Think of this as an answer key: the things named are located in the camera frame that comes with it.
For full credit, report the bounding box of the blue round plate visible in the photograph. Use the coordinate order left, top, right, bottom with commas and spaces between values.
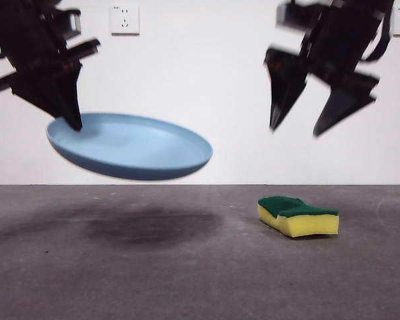
45, 112, 213, 181

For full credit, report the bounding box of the yellow sponge with green pad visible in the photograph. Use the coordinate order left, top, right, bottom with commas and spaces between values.
257, 195, 340, 239

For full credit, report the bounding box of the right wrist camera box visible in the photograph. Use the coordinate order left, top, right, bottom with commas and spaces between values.
275, 2, 309, 27

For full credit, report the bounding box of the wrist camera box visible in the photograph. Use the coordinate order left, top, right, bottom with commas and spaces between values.
57, 9, 83, 38
275, 2, 309, 27

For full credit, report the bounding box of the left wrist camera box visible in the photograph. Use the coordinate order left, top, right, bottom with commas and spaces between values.
57, 9, 83, 38

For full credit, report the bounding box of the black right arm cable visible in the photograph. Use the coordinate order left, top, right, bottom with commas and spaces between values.
362, 6, 395, 63

